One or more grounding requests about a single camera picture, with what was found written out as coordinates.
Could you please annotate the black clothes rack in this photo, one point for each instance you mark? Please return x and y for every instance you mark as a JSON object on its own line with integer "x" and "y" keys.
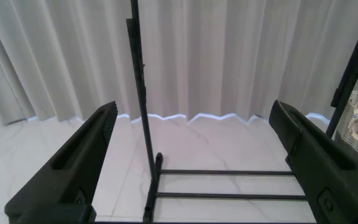
{"x": 139, "y": 77}

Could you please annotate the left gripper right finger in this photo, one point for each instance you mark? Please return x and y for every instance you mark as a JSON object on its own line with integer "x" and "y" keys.
{"x": 322, "y": 174}

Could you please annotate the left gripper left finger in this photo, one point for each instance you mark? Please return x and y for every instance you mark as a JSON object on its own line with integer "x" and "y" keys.
{"x": 70, "y": 174}

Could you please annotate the white laundry basket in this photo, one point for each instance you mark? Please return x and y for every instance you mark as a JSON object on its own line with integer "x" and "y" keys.
{"x": 343, "y": 130}

